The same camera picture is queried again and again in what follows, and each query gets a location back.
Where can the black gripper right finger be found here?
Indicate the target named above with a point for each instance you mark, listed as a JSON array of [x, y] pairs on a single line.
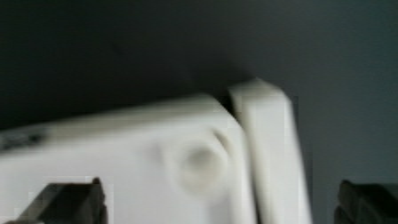
[[366, 203]]

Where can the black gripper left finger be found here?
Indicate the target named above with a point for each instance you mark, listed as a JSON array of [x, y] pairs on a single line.
[[68, 204]]

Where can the white desk top tray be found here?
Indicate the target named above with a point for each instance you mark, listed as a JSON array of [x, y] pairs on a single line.
[[162, 152]]

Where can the white U-shaped obstacle frame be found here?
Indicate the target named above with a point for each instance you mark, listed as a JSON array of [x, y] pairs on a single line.
[[263, 111]]

